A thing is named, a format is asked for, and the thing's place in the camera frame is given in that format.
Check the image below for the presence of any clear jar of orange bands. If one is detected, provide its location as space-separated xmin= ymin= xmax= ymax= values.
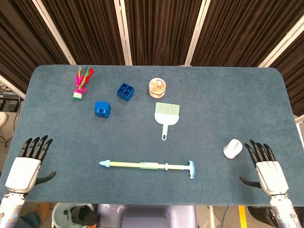
xmin=148 ymin=77 xmax=167 ymax=98

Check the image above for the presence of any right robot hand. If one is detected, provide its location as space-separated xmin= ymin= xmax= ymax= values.
xmin=239 ymin=139 xmax=290 ymax=197

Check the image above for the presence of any white round object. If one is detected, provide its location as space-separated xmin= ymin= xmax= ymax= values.
xmin=0 ymin=111 xmax=8 ymax=129

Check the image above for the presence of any pale green plastic bucket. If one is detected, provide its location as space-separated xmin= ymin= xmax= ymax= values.
xmin=51 ymin=202 xmax=95 ymax=228

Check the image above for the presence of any white frame post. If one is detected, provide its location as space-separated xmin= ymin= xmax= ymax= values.
xmin=184 ymin=0 xmax=211 ymax=67
xmin=32 ymin=0 xmax=76 ymax=65
xmin=0 ymin=75 xmax=26 ymax=99
xmin=114 ymin=0 xmax=133 ymax=66
xmin=257 ymin=16 xmax=304 ymax=68

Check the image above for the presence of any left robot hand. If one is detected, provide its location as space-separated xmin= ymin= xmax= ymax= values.
xmin=4 ymin=135 xmax=57 ymax=193

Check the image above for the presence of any blue studded building block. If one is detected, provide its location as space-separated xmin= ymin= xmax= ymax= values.
xmin=94 ymin=101 xmax=112 ymax=118

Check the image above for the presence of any blue hollow building block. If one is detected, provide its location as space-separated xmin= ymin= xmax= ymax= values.
xmin=116 ymin=82 xmax=135 ymax=102

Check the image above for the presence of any black equipment box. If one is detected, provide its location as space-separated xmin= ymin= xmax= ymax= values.
xmin=0 ymin=94 xmax=21 ymax=112

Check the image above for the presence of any pale green hand brush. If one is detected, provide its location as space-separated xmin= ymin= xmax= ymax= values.
xmin=154 ymin=102 xmax=180 ymax=141

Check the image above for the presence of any yellow-blue plastic syringe plunger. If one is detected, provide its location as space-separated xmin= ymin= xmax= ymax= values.
xmin=166 ymin=160 xmax=195 ymax=180

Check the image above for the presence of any pink feather shuttlecock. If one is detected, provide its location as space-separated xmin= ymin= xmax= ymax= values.
xmin=72 ymin=66 xmax=95 ymax=101

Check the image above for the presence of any blue felt table cover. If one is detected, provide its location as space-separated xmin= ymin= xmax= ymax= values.
xmin=9 ymin=64 xmax=304 ymax=207

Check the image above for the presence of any yellow floor tape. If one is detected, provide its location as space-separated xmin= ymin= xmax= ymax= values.
xmin=238 ymin=206 xmax=247 ymax=228

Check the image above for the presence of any lavender robot base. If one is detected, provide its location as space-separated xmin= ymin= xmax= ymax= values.
xmin=96 ymin=203 xmax=198 ymax=228

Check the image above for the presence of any brown curtain panel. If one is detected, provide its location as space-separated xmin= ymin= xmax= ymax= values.
xmin=124 ymin=0 xmax=203 ymax=66
xmin=191 ymin=0 xmax=304 ymax=67
xmin=41 ymin=0 xmax=125 ymax=66
xmin=0 ymin=0 xmax=70 ymax=94
xmin=268 ymin=38 xmax=304 ymax=117

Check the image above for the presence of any white computer mouse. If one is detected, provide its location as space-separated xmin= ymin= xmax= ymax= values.
xmin=223 ymin=139 xmax=243 ymax=159

